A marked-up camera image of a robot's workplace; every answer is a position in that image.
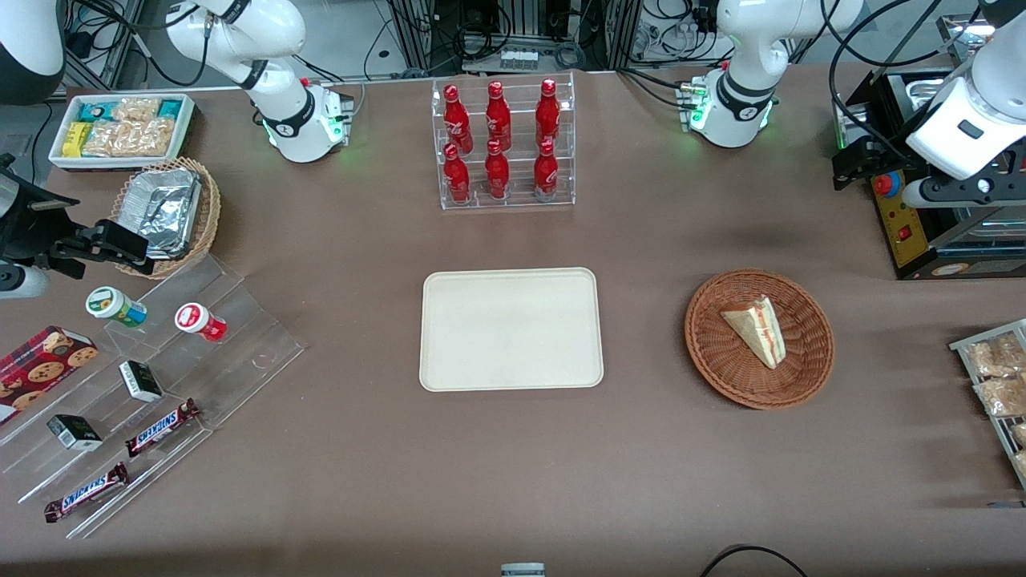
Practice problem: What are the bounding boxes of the tan wicker basket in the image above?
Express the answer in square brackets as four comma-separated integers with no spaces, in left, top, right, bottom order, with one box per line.
[111,156,222,280]

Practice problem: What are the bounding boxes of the clear acrylic bottle rack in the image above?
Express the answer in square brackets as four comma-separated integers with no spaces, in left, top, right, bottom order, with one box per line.
[430,71,576,212]

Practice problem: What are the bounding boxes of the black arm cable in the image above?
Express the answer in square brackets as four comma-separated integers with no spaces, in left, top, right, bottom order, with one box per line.
[828,0,991,165]

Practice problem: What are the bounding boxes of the tray of packaged crackers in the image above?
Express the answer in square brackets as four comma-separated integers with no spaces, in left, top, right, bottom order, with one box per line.
[949,318,1026,490]

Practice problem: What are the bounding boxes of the red lid cup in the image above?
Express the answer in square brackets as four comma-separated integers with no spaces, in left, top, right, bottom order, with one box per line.
[174,302,228,344]

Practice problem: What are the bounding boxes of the large clear cookie bag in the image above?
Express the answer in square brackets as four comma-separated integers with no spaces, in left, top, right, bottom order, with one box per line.
[82,118,176,158]

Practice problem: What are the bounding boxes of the clear acrylic stepped stand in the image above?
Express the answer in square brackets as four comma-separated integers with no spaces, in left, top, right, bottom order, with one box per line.
[0,254,306,540]

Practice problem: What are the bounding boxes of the brown round wicker basket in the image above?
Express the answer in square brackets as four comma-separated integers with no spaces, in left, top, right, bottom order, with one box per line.
[684,268,836,411]

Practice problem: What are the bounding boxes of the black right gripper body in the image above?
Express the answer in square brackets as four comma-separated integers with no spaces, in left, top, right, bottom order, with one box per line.
[0,164,81,269]

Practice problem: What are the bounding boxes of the small clear cookie bag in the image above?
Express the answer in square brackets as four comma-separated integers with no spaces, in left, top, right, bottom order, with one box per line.
[111,97,162,123]

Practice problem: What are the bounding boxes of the snickers chocolate bar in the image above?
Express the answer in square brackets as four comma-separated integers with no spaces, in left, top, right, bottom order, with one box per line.
[43,462,131,524]
[124,397,202,459]

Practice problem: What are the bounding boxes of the white plastic snack bin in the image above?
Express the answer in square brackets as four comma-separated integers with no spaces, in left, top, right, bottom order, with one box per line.
[49,92,196,171]

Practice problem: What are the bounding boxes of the cream plastic tray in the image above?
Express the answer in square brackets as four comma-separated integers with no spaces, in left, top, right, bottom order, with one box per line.
[419,267,604,393]

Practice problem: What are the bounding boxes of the red cola bottle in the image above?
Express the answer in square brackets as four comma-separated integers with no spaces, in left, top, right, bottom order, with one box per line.
[483,139,511,201]
[485,80,513,151]
[535,78,562,148]
[442,143,472,204]
[442,84,475,154]
[532,139,559,200]

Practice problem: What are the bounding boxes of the black looped cable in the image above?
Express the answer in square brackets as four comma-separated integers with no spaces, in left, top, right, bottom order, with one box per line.
[698,544,811,577]

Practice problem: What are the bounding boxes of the triangle sandwich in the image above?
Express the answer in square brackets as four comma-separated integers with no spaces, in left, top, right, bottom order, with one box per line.
[721,295,781,370]

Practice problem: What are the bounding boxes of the green lid cup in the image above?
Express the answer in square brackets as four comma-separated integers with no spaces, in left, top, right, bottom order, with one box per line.
[85,285,148,329]

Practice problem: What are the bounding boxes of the small dark box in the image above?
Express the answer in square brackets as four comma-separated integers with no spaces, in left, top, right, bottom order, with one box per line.
[46,414,104,452]
[118,360,164,404]

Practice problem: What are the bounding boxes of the yellow snack packet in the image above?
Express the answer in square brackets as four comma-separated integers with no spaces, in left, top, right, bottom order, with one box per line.
[62,121,94,159]

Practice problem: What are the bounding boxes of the stacked foil containers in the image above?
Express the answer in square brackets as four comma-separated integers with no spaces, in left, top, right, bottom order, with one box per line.
[137,167,202,260]

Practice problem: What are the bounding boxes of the black machine yellow panel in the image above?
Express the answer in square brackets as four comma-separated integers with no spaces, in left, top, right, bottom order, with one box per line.
[834,68,1026,280]

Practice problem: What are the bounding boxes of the red cookie box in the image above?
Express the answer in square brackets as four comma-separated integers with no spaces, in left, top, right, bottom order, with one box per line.
[0,325,100,426]

